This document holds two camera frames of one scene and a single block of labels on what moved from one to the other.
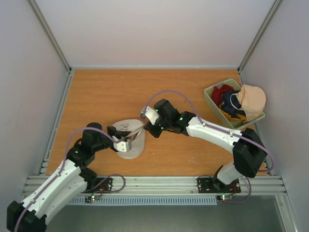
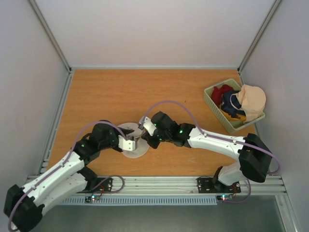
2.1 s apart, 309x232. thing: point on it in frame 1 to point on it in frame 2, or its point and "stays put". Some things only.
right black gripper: [149, 126] to [147, 137]
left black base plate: [104, 185] stays put
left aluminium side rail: [44, 163] stays put
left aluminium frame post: [49, 33] stays put
